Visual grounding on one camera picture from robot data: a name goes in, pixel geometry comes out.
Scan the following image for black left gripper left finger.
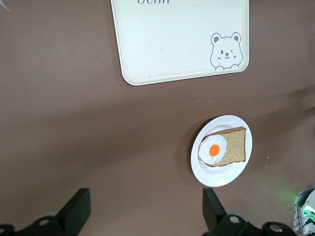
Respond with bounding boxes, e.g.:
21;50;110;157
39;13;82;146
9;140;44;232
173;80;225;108
23;188;91;236

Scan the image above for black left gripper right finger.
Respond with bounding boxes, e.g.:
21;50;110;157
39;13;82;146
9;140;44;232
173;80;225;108
202;187;249;236

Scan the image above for white round plate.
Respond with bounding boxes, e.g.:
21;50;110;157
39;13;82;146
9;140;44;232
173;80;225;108
190;115;253;188

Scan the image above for fried egg toy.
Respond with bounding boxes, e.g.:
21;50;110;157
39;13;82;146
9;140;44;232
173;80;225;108
198;134;228;166

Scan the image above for bread slice under egg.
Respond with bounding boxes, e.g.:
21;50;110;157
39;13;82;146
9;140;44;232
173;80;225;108
198;126;247;168

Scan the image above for cream bear print tray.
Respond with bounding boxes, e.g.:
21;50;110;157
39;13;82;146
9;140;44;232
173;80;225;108
110;0;250;87

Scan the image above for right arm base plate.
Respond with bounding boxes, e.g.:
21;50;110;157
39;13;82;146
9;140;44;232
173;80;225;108
292;185;315;236

